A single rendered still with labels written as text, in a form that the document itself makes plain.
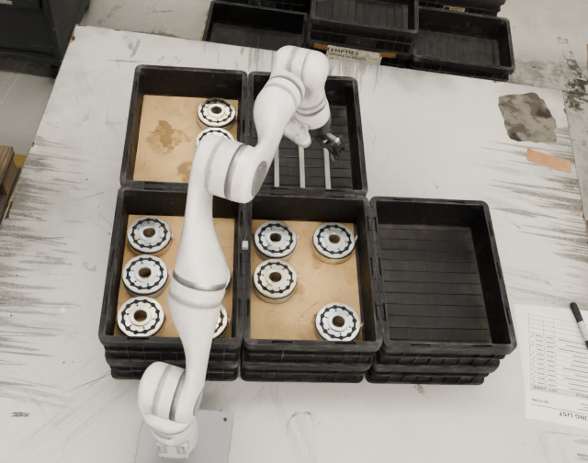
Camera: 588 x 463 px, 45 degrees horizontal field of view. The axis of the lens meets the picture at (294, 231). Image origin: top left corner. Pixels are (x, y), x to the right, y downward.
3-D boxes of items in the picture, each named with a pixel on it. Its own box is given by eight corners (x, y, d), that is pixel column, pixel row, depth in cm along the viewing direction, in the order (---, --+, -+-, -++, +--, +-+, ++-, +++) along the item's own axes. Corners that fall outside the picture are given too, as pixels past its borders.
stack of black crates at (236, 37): (301, 54, 308) (308, 12, 289) (296, 105, 292) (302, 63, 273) (210, 41, 307) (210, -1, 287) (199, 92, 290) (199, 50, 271)
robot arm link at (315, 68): (339, 91, 143) (298, 83, 145) (332, 46, 129) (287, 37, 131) (328, 120, 141) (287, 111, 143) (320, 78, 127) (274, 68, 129)
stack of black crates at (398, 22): (392, 66, 310) (418, -19, 273) (391, 117, 294) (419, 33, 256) (302, 53, 309) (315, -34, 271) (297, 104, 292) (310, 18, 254)
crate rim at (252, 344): (381, 352, 152) (383, 347, 150) (243, 349, 149) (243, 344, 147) (367, 200, 174) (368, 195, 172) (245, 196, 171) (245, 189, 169)
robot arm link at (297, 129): (272, 127, 148) (267, 112, 142) (307, 90, 150) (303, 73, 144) (304, 151, 145) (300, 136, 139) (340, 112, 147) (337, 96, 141)
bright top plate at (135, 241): (166, 254, 166) (166, 254, 165) (123, 250, 165) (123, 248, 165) (174, 220, 171) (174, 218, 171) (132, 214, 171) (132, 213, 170)
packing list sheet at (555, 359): (619, 434, 170) (620, 434, 169) (525, 423, 169) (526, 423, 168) (598, 311, 188) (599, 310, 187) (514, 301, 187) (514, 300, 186)
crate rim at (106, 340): (242, 349, 149) (243, 344, 147) (97, 346, 146) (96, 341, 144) (245, 196, 171) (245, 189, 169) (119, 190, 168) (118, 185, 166)
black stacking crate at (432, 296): (499, 370, 163) (517, 351, 154) (373, 367, 160) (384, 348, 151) (471, 227, 185) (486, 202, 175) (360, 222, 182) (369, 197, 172)
